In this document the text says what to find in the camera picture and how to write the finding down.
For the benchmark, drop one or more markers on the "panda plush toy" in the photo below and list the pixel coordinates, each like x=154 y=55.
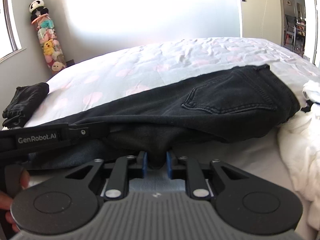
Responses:
x=37 y=8

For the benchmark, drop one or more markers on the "black wall socket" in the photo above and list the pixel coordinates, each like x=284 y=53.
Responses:
x=70 y=63

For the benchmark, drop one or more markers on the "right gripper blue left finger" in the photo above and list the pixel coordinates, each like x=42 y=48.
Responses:
x=142 y=165

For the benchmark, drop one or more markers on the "white hooded sweatshirt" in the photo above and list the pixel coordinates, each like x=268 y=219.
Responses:
x=298 y=141

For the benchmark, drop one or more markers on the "folded black garment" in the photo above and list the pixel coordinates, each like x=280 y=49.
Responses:
x=25 y=102

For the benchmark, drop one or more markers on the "black denim jeans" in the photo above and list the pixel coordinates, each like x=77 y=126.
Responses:
x=226 y=106

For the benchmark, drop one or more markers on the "plush toy column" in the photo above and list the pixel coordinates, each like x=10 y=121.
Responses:
x=51 y=47

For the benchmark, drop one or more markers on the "polka dot bed sheet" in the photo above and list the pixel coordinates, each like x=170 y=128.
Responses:
x=130 y=71

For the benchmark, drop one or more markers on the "window frame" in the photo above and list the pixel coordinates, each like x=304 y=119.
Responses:
x=10 y=41

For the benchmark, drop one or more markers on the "cream bedroom door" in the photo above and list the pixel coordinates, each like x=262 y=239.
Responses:
x=263 y=19

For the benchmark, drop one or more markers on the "person left hand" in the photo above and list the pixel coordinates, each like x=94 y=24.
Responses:
x=6 y=201

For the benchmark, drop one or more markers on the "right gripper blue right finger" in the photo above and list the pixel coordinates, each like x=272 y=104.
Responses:
x=171 y=165

